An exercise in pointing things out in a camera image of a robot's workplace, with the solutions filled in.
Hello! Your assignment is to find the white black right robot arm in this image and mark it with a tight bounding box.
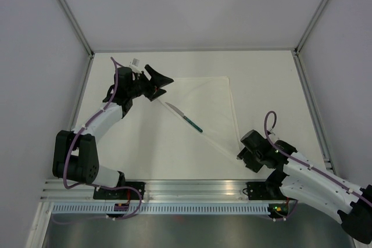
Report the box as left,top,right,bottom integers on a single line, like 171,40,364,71
237,130,371,245

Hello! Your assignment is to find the knife with teal handle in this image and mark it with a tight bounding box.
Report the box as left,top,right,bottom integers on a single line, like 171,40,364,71
166,102,203,133

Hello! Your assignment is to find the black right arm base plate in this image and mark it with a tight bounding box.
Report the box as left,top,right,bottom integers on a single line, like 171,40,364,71
242,181,296,201

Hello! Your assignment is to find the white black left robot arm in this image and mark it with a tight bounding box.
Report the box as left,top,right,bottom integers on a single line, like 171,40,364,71
52,63,174,199

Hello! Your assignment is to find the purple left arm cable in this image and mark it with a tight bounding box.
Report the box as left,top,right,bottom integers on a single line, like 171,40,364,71
52,56,146,225

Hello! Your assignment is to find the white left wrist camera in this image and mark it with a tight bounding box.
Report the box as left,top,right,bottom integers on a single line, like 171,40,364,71
129,58,142,74

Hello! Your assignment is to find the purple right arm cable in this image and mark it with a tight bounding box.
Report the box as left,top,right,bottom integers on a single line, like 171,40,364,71
263,110,372,222

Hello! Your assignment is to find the aluminium frame rail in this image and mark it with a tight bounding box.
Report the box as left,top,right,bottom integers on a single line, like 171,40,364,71
39,178,357,203
94,46,295,53

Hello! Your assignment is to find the white slotted cable duct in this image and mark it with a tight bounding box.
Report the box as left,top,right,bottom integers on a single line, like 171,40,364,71
52,202,269,215

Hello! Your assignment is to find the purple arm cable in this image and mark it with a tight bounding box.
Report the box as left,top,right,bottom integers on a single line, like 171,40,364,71
52,56,146,225
263,110,372,222

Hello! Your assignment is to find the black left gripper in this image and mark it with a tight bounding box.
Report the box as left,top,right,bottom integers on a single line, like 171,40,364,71
128,65,173,102

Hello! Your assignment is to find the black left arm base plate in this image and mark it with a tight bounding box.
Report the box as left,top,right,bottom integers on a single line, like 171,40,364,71
93,181,145,200

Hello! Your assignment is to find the aluminium left frame post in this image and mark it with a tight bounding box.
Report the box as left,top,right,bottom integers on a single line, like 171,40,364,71
56,0,94,58

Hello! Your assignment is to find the aluminium back frame rail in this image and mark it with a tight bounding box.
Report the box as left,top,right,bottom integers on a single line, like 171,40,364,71
94,46,295,53

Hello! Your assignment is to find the aluminium right frame post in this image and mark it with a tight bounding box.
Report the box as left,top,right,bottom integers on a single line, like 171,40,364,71
294,0,330,55

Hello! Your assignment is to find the white cloth napkin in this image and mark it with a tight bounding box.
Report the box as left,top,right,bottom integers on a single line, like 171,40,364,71
159,77,245,169

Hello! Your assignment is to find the aluminium frame post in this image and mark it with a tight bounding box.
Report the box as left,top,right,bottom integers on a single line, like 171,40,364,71
56,0,94,58
294,0,330,55

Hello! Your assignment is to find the aluminium front frame rail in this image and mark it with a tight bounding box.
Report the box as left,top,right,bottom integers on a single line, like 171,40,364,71
39,178,357,203

